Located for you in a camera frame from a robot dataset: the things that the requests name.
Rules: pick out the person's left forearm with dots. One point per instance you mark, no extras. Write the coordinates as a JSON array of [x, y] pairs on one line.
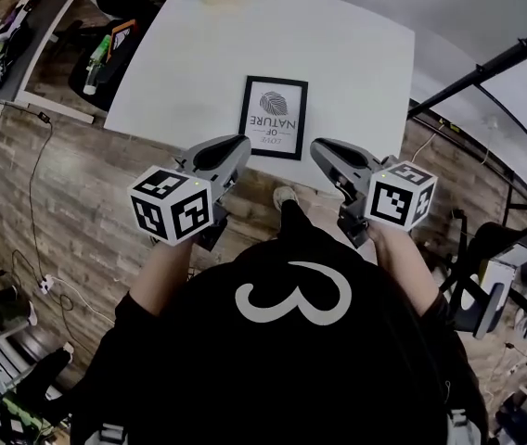
[[161, 276]]

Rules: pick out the green and clear bottle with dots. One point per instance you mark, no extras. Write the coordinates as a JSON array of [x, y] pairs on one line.
[[98, 58]]

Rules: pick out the white power strip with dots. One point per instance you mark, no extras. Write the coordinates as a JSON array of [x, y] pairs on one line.
[[45, 284]]

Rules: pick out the grey side table white legs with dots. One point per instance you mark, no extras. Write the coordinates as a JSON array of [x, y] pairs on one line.
[[41, 30]]

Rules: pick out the person's black printed shirt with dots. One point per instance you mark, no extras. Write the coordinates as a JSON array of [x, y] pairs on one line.
[[268, 378]]

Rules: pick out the white and purple device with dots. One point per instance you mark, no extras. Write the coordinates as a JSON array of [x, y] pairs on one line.
[[17, 16]]

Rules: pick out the person's right forearm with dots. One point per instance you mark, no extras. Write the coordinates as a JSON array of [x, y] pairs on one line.
[[402, 271]]

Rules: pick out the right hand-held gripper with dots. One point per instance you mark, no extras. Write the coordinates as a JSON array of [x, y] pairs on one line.
[[393, 202]]

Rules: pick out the person's light shoe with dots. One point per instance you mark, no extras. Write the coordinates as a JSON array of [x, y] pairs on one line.
[[284, 196]]

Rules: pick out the green patterned bag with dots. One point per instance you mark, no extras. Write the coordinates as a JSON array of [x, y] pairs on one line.
[[17, 420]]

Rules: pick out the person's black trouser leg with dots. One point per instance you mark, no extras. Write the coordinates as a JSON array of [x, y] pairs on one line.
[[296, 225]]

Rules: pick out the black mesh office chair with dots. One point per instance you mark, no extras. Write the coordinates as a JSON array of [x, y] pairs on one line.
[[491, 239]]

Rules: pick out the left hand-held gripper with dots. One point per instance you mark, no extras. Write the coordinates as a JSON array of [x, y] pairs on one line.
[[170, 211]]

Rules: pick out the orange-edged flat panel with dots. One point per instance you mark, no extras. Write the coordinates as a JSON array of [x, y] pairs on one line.
[[122, 40]]

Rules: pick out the black framed nature picture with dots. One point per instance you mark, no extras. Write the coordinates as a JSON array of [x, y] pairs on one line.
[[273, 118]]

